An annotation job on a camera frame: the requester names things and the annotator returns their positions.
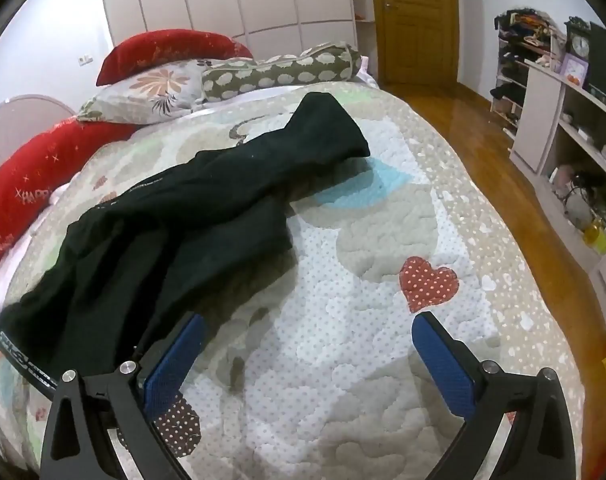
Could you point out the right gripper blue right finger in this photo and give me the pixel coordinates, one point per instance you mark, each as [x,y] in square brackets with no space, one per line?
[453,367]

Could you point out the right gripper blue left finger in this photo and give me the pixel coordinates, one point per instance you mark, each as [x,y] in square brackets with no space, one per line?
[164,367]

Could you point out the black pants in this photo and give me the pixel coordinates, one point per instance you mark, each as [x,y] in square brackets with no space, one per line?
[127,267]

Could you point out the heart pattern quilt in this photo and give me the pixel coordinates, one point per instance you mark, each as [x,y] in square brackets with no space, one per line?
[310,373]

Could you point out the yellow bottle on shelf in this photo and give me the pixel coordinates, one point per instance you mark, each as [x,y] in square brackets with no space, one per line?
[594,236]

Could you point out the long red happy pillow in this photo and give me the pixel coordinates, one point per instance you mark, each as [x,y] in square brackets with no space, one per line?
[44,163]

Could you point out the white shelf unit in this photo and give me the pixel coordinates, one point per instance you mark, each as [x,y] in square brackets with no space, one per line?
[560,147]

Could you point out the floral grey pillow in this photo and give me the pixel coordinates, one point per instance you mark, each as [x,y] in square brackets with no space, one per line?
[163,93]

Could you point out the white bed headboard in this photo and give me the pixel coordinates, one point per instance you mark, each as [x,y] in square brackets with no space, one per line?
[23,117]

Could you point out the olive cloud pattern bolster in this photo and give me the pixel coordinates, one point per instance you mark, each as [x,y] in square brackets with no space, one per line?
[332,61]

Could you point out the red pillow at back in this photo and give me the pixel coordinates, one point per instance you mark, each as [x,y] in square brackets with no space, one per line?
[151,49]

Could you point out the wooden door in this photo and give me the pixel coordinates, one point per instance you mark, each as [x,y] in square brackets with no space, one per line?
[418,42]

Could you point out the black table clock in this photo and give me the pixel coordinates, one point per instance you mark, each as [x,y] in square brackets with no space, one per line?
[578,37]

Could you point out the white wardrobe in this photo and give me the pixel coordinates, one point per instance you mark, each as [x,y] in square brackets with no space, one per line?
[266,27]

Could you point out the purple picture frame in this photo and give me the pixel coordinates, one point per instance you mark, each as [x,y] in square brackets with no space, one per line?
[574,70]

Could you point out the wall power socket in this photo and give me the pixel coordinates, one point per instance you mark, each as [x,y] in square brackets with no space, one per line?
[85,59]

